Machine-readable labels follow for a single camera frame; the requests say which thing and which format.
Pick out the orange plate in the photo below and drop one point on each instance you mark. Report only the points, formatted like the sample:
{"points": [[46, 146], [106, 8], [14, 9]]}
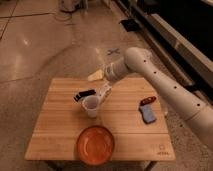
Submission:
{"points": [[95, 145]]}

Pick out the white tube with label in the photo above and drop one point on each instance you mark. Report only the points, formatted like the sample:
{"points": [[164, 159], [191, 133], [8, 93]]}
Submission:
{"points": [[104, 91]]}

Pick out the black striped eraser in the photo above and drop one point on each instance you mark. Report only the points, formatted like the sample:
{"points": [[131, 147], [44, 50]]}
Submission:
{"points": [[84, 94]]}

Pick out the light blue sponge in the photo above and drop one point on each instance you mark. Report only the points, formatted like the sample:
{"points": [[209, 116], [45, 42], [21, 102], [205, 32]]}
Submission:
{"points": [[147, 114]]}

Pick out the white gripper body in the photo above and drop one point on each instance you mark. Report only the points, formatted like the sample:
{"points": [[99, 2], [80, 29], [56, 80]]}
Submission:
{"points": [[97, 75]]}

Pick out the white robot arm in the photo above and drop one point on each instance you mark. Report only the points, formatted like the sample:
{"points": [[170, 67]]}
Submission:
{"points": [[197, 114]]}

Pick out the wooden folding table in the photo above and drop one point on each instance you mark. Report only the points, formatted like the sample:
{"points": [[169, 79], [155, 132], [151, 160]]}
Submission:
{"points": [[62, 119]]}

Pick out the small red object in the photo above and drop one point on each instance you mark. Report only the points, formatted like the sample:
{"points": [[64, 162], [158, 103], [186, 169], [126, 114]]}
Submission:
{"points": [[147, 100]]}

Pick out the white ceramic cup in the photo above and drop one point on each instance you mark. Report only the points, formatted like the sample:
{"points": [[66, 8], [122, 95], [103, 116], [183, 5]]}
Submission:
{"points": [[91, 105]]}

